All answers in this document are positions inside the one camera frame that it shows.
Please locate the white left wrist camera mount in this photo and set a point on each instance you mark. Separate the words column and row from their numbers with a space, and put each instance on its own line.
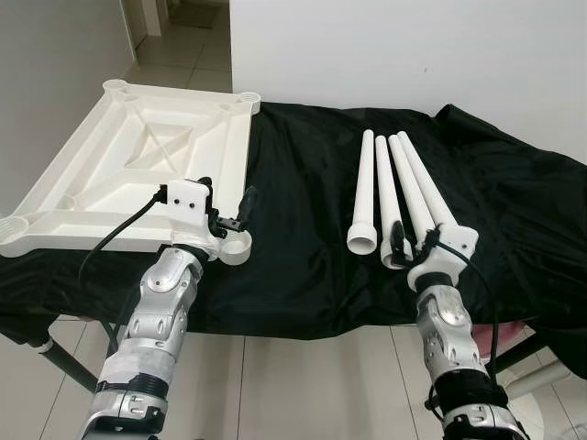
column 188, row 206

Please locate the pink soft object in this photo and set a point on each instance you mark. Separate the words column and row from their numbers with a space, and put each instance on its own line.
column 500, row 332

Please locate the black cloth cover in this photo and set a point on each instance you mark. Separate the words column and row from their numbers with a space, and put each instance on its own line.
column 303, row 266

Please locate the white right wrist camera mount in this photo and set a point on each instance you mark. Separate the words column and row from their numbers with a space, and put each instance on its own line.
column 449, row 247

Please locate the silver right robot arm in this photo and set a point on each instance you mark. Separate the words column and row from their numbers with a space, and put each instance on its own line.
column 445, row 321

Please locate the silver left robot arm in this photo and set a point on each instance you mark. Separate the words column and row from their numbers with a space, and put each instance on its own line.
column 165, row 302

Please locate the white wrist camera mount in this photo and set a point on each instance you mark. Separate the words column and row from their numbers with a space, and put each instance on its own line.
column 449, row 247
column 188, row 206

